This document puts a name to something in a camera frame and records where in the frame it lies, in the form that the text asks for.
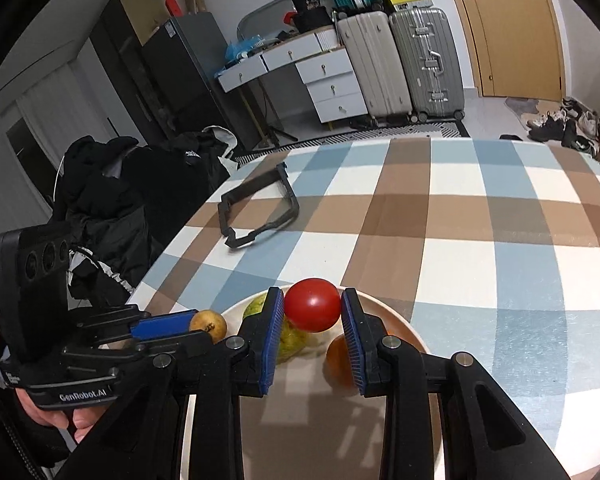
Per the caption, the dark grey fridge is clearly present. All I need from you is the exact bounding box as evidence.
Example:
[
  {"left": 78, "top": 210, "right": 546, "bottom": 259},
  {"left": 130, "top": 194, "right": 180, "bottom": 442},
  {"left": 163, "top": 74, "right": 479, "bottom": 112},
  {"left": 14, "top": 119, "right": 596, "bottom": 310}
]
[{"left": 140, "top": 10, "right": 261, "bottom": 152}]

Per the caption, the yellow black shoe box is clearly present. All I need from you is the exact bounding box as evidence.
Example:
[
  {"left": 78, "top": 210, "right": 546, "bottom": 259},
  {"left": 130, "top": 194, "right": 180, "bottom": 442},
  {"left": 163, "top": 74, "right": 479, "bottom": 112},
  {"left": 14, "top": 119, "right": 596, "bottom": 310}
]
[{"left": 385, "top": 0, "right": 432, "bottom": 13}]

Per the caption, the beige suitcase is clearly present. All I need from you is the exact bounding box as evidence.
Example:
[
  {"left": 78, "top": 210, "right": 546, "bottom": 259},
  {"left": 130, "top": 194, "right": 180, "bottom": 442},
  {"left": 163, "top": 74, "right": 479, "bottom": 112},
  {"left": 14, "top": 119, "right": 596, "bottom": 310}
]
[{"left": 336, "top": 10, "right": 414, "bottom": 127}]

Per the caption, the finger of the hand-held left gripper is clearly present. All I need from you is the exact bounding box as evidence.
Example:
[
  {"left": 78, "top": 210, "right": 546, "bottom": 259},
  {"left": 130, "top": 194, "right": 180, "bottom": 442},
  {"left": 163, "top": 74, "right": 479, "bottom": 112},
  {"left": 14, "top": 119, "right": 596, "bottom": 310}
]
[
  {"left": 95, "top": 332, "right": 226, "bottom": 361},
  {"left": 72, "top": 304, "right": 197, "bottom": 341}
]

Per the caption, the small tan fruit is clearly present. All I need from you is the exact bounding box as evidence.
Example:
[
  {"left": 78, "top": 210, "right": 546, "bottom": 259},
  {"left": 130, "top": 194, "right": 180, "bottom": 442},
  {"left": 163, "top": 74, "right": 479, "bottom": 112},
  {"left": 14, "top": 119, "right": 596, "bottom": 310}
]
[{"left": 189, "top": 310, "right": 228, "bottom": 345}]

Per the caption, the grey suitcase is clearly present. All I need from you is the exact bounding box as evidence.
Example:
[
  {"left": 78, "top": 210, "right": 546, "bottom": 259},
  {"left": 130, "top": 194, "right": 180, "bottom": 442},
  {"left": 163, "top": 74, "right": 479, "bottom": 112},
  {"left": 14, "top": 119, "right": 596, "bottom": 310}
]
[{"left": 389, "top": 6, "right": 466, "bottom": 124}]

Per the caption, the grey doormat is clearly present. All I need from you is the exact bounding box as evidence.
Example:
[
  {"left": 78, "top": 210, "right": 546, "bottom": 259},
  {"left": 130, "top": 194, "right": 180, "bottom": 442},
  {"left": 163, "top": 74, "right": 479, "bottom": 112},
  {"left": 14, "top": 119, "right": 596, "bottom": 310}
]
[{"left": 504, "top": 96, "right": 540, "bottom": 119}]

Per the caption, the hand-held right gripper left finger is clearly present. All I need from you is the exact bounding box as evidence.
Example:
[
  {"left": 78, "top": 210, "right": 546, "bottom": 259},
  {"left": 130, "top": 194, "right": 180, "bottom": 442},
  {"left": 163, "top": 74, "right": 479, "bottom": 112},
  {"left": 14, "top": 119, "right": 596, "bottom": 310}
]
[{"left": 55, "top": 286, "right": 286, "bottom": 480}]

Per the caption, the arched mirror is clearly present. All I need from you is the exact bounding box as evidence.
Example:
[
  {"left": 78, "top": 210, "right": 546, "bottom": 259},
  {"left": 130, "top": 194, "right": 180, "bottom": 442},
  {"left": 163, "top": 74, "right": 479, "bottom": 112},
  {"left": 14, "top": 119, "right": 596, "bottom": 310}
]
[{"left": 237, "top": 0, "right": 302, "bottom": 47}]

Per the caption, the cream round plate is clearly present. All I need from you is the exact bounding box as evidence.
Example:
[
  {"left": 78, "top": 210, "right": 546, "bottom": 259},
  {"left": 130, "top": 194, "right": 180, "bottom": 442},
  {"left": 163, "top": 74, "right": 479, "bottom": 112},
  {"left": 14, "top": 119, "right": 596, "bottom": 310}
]
[{"left": 179, "top": 285, "right": 432, "bottom": 480}]

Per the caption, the person's left hand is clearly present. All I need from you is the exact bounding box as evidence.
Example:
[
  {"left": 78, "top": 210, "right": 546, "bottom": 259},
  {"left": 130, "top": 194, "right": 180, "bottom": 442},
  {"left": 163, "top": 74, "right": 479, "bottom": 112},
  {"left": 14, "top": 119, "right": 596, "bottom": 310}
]
[{"left": 14, "top": 389, "right": 107, "bottom": 443}]

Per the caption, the orange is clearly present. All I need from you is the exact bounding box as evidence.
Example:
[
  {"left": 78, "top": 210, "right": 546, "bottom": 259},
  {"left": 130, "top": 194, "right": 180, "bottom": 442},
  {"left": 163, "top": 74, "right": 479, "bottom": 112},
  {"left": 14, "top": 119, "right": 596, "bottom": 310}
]
[{"left": 324, "top": 334, "right": 357, "bottom": 391}]

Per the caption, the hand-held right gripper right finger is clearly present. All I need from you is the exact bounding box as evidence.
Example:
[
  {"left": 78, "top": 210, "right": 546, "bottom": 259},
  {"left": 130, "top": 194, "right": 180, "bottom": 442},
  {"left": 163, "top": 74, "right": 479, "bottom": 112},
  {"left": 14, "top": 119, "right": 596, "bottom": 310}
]
[{"left": 341, "top": 287, "right": 571, "bottom": 480}]

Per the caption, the pile of black jackets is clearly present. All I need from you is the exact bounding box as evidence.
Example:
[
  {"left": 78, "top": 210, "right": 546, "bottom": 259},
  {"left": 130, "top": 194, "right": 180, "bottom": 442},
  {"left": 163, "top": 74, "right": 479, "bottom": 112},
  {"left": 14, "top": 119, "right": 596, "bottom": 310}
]
[{"left": 51, "top": 126, "right": 239, "bottom": 307}]

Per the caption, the white desk with drawers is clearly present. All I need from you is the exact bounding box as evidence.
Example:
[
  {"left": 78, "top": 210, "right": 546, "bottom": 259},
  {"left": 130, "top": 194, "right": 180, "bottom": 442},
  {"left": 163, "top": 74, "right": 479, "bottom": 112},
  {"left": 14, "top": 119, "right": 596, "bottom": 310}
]
[{"left": 217, "top": 30, "right": 369, "bottom": 124}]

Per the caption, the pile of shoes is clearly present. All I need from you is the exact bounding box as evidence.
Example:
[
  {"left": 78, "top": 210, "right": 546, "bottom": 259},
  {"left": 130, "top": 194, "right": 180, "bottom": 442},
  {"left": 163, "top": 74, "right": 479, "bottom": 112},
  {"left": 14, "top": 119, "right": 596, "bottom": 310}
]
[{"left": 526, "top": 97, "right": 600, "bottom": 157}]

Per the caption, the dark tall cabinet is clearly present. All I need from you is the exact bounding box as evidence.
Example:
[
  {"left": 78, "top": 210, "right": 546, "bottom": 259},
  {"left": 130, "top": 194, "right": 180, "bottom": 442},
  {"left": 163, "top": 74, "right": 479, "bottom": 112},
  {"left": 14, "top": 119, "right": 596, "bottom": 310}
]
[{"left": 90, "top": 0, "right": 181, "bottom": 147}]

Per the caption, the blue plastic bag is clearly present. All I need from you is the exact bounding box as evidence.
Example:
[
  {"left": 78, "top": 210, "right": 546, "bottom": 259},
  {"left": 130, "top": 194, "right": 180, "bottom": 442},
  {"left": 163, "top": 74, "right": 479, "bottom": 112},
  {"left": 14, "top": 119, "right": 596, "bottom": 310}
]
[{"left": 224, "top": 34, "right": 267, "bottom": 64}]

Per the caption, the green yellow bumpy fruit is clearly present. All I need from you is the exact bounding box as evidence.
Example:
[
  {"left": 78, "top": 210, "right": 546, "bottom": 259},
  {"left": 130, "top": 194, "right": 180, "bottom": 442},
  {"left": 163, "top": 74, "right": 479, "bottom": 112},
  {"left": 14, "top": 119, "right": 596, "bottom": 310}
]
[{"left": 242, "top": 295, "right": 311, "bottom": 364}]

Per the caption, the black strap frame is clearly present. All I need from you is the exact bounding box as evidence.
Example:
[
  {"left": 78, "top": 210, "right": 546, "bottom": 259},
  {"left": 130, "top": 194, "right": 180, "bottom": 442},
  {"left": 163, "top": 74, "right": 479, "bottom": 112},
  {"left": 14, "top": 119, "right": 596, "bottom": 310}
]
[{"left": 217, "top": 162, "right": 301, "bottom": 252}]

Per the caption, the wooden door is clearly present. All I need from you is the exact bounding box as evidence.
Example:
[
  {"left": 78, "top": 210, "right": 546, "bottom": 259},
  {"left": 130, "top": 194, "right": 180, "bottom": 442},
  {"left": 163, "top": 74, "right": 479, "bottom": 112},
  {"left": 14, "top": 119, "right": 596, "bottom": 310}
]
[{"left": 439, "top": 0, "right": 567, "bottom": 102}]

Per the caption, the plain black bag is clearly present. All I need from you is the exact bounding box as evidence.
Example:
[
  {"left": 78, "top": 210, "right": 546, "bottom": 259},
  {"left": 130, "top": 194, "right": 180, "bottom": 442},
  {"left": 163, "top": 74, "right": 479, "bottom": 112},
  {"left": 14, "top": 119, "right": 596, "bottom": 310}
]
[{"left": 295, "top": 5, "right": 339, "bottom": 34}]

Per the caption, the person's left forearm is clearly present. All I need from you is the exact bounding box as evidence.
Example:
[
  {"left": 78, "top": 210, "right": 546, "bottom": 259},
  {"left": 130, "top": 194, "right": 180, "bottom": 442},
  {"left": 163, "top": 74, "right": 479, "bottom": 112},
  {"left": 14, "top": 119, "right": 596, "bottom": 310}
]
[{"left": 0, "top": 355, "right": 76, "bottom": 480}]

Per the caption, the large red tomato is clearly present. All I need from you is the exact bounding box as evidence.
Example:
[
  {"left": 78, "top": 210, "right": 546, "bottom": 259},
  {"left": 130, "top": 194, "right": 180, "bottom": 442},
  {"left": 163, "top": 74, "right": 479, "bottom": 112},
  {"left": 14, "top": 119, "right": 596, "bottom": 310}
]
[{"left": 284, "top": 278, "right": 342, "bottom": 333}]

